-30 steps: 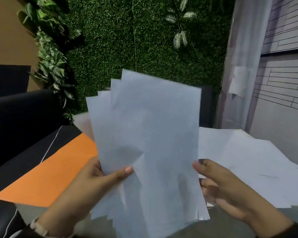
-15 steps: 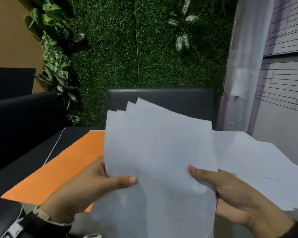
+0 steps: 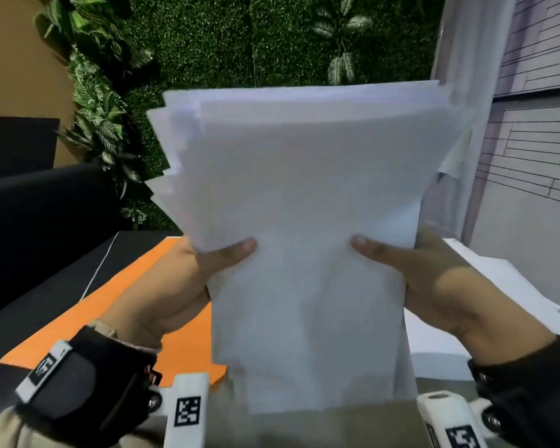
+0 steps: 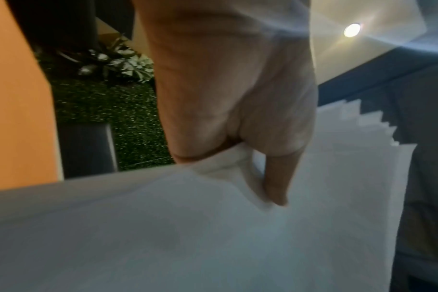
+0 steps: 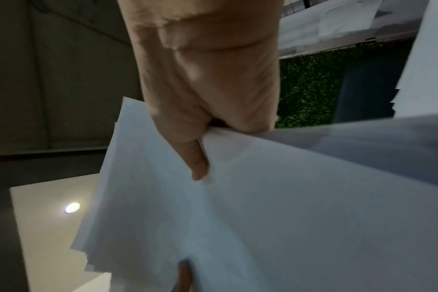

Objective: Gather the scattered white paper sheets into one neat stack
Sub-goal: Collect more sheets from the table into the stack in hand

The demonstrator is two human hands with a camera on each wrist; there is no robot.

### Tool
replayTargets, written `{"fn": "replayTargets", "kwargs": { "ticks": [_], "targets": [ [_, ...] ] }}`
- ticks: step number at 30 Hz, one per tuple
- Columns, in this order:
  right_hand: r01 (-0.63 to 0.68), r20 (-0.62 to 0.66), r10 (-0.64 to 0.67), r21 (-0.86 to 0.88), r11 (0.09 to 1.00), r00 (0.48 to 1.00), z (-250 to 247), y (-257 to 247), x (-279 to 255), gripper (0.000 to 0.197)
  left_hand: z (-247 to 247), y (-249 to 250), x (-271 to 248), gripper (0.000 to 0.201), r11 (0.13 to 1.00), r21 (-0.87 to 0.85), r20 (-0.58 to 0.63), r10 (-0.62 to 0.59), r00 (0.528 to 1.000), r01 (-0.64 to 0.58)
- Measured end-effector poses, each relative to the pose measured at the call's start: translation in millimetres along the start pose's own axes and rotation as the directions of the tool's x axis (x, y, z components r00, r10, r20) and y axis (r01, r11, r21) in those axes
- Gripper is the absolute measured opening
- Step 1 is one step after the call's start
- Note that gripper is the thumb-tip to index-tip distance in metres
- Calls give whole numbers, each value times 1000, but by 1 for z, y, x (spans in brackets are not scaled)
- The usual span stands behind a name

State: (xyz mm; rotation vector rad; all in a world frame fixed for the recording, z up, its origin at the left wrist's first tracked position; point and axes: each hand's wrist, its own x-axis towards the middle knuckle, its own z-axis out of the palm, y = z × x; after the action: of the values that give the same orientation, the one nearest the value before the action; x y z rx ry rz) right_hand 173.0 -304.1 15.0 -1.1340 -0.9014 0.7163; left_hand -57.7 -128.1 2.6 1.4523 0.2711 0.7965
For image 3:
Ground person's left hand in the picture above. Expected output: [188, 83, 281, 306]
[100, 236, 258, 348]

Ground white paper note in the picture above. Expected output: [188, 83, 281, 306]
[436, 129, 473, 181]

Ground white sheets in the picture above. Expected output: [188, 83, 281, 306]
[403, 237, 560, 381]

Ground white sheer curtain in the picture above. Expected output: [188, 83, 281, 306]
[419, 0, 520, 240]

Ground artificial fern plant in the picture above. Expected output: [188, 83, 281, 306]
[32, 0, 156, 225]

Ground hanging striped fern leaves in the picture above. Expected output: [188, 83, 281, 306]
[309, 0, 375, 86]

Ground black leather sofa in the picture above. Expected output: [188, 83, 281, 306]
[0, 162, 179, 417]

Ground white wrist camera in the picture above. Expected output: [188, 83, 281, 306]
[160, 372, 212, 448]
[417, 391, 490, 448]

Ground person's right hand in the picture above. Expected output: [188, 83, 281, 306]
[351, 228, 556, 367]

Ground black sofa backrest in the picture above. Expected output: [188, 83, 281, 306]
[0, 116, 61, 183]

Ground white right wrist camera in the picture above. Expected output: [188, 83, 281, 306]
[417, 391, 490, 448]

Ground gathered white paper bundle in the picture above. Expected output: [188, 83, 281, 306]
[145, 80, 473, 414]

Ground artificial green hedge panel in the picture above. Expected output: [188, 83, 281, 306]
[121, 0, 447, 232]

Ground black left wrist strap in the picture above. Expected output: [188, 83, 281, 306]
[14, 325, 163, 436]

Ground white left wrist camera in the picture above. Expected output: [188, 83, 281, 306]
[160, 372, 212, 448]

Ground orange folder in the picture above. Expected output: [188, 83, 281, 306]
[0, 236, 229, 388]

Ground person's left forearm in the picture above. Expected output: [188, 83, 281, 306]
[0, 320, 163, 448]

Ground person's right forearm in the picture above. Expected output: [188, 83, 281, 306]
[466, 335, 560, 448]

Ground thin white cable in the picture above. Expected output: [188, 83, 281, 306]
[78, 231, 122, 302]

